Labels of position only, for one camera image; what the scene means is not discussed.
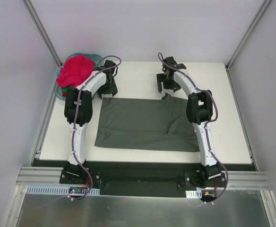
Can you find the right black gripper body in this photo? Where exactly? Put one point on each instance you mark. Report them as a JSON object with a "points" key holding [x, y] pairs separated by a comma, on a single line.
{"points": [[164, 82]]}

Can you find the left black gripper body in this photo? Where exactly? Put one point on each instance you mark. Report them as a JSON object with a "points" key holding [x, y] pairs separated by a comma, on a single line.
{"points": [[109, 87]]}

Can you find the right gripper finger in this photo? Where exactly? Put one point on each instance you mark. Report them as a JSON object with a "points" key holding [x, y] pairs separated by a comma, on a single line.
{"points": [[174, 89], [160, 81]]}

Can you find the grey t-shirt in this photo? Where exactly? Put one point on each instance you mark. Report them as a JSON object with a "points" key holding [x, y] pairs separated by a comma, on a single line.
{"points": [[146, 124]]}

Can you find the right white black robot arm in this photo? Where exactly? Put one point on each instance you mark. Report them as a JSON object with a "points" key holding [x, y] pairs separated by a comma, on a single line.
{"points": [[201, 111]]}

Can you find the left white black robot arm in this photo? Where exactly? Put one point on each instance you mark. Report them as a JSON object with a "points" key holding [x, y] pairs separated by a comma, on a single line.
{"points": [[78, 111]]}

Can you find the pink t-shirt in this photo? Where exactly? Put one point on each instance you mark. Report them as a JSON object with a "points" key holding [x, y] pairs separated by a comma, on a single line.
{"points": [[75, 72]]}

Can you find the green t-shirt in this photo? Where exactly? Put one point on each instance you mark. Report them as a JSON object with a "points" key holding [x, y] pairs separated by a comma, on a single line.
{"points": [[66, 89]]}

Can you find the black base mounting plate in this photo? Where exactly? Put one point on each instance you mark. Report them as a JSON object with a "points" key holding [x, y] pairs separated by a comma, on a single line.
{"points": [[168, 180]]}

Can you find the right white cable duct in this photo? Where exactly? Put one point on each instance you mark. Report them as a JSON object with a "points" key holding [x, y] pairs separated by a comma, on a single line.
{"points": [[197, 194]]}

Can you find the aluminium front rail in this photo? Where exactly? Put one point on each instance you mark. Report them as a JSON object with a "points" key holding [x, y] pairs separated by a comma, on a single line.
{"points": [[238, 180]]}

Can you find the left aluminium frame post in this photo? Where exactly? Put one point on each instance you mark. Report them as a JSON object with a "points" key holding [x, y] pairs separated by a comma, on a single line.
{"points": [[41, 30]]}

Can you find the aluminium frame post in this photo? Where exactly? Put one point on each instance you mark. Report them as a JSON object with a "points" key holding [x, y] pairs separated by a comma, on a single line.
{"points": [[41, 30], [252, 26]]}

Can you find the right aluminium frame post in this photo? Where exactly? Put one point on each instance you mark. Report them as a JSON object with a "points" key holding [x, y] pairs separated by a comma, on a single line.
{"points": [[252, 26]]}

